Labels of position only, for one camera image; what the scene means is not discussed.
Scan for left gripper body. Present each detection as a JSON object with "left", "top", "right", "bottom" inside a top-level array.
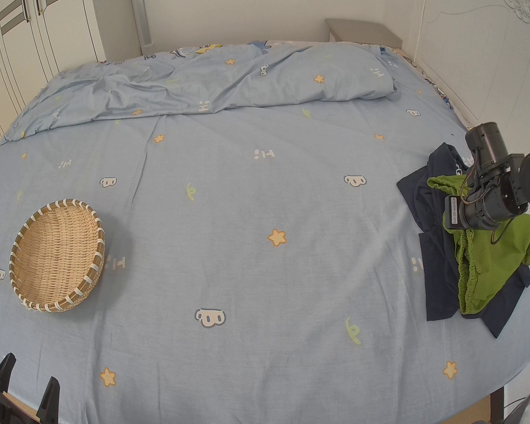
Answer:
[{"left": 0, "top": 385, "right": 40, "bottom": 424}]

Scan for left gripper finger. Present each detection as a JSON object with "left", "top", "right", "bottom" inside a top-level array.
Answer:
[
  {"left": 37, "top": 376, "right": 61, "bottom": 414},
  {"left": 0, "top": 353, "right": 16, "bottom": 393}
]

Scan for green shorts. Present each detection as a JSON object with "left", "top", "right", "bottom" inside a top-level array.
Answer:
[{"left": 426, "top": 174, "right": 530, "bottom": 318}]

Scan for round woven basket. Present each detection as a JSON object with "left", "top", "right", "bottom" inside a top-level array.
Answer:
[{"left": 9, "top": 199, "right": 107, "bottom": 313}]

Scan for bed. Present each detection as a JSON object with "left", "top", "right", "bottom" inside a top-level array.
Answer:
[{"left": 0, "top": 0, "right": 530, "bottom": 424}]

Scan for white wardrobe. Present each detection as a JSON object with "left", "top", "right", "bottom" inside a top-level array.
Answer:
[{"left": 0, "top": 0, "right": 107, "bottom": 151}]

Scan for pale blue quilt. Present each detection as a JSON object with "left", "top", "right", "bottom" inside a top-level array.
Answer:
[{"left": 0, "top": 40, "right": 400, "bottom": 145}]

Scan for dark blue printed T-shirt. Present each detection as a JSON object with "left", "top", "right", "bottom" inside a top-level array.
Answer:
[{"left": 397, "top": 142, "right": 530, "bottom": 339}]

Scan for grey bedside table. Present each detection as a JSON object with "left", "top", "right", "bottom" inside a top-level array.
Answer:
[{"left": 324, "top": 17, "right": 405, "bottom": 47}]

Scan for white wall duct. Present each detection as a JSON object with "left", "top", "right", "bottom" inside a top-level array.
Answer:
[{"left": 127, "top": 0, "right": 154, "bottom": 47}]

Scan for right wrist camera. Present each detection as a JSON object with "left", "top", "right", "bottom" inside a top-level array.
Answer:
[{"left": 443, "top": 195, "right": 465, "bottom": 230}]

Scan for black cable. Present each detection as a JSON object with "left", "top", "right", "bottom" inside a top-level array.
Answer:
[{"left": 489, "top": 217, "right": 514, "bottom": 245}]

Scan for white cord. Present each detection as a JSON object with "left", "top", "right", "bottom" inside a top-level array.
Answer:
[{"left": 414, "top": 0, "right": 427, "bottom": 63}]

